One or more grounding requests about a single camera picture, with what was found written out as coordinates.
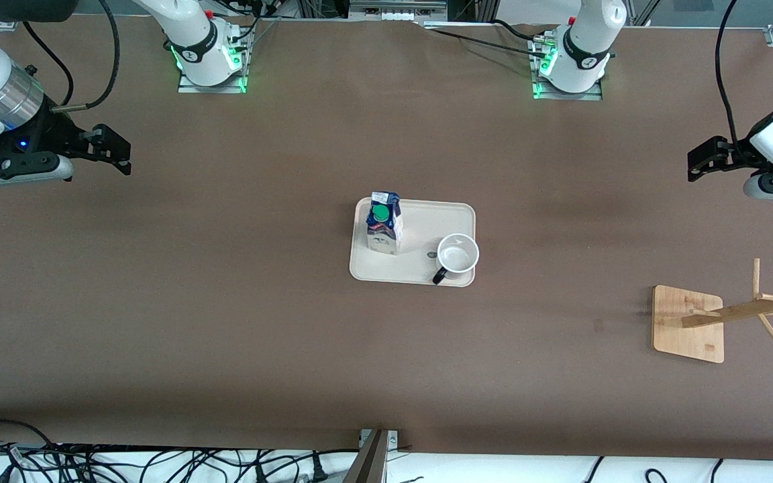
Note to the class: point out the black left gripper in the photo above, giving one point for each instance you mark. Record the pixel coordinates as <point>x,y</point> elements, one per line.
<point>729,151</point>

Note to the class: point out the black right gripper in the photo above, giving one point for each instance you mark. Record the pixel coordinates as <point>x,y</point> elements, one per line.
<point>51,135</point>

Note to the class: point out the blue milk carton green cap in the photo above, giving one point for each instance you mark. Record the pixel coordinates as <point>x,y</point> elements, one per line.
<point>384,228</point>

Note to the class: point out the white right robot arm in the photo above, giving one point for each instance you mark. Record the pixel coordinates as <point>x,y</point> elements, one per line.
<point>195,40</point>

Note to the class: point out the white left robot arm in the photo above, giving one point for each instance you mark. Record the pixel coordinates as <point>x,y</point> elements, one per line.
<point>584,47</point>

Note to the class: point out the wooden cup rack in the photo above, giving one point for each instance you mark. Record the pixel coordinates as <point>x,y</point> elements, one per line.
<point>688,325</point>

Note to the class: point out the beige plastic rabbit tray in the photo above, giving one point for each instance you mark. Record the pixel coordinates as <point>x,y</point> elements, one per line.
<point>413,228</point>

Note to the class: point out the grey power strip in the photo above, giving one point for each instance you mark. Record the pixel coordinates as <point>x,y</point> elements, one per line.
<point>396,8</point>

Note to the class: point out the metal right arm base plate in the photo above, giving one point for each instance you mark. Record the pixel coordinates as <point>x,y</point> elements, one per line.
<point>188,86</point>

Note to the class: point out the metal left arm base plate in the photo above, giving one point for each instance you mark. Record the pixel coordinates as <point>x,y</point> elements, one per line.
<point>594,94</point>

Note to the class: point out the grey metal frame bracket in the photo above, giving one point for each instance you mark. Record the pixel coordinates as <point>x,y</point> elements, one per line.
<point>372,459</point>

